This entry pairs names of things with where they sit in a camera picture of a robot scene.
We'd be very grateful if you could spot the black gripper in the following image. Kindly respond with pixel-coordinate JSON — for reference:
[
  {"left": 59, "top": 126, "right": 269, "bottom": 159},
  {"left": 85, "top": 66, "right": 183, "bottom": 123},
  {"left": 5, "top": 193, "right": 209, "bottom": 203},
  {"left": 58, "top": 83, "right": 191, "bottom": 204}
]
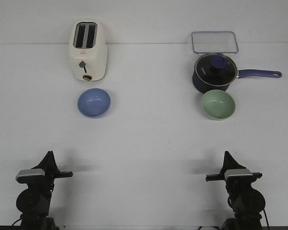
[
  {"left": 205, "top": 150, "right": 263, "bottom": 192},
  {"left": 27, "top": 150, "right": 73, "bottom": 192}
]

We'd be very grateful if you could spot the green bowl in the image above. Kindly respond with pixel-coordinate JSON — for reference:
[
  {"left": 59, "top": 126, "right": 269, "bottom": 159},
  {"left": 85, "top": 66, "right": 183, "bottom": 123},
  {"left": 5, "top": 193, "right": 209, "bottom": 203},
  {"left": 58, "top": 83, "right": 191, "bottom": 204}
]
[{"left": 201, "top": 90, "right": 236, "bottom": 120}]

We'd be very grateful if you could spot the blue bowl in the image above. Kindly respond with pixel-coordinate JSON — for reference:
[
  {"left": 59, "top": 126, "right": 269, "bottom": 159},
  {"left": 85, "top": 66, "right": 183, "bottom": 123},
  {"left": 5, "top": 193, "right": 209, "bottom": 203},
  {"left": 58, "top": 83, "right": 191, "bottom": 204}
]
[{"left": 77, "top": 88, "right": 111, "bottom": 118}]

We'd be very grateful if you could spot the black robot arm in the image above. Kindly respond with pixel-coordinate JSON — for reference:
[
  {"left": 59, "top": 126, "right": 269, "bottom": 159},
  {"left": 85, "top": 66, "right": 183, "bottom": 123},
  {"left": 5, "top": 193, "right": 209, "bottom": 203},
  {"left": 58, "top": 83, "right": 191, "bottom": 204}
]
[
  {"left": 15, "top": 150, "right": 73, "bottom": 230},
  {"left": 205, "top": 151, "right": 266, "bottom": 230}
]

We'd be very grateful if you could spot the dark blue saucepan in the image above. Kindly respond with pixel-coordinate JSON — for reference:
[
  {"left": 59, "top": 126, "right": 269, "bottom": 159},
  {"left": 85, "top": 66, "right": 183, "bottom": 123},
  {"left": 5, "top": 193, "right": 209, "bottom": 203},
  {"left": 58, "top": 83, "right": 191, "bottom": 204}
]
[{"left": 192, "top": 69, "right": 282, "bottom": 93}]

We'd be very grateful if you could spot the glass pot lid blue knob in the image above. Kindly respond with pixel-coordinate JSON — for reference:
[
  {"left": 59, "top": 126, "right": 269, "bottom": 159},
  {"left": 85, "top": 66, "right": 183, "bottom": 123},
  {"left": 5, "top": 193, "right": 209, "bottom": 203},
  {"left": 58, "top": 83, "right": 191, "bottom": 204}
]
[{"left": 194, "top": 53, "right": 238, "bottom": 86}]

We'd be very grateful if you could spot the white two-slot toaster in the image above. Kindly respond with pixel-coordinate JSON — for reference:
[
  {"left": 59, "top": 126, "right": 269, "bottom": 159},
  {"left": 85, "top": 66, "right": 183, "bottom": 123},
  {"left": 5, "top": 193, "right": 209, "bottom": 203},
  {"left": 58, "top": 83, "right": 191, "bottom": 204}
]
[{"left": 68, "top": 19, "right": 108, "bottom": 81}]

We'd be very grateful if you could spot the clear plastic container lid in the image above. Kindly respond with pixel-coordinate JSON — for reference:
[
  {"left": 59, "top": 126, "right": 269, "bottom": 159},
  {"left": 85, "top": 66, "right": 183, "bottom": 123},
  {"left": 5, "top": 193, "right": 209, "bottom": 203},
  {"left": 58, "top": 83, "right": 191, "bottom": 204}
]
[{"left": 191, "top": 31, "right": 239, "bottom": 54}]

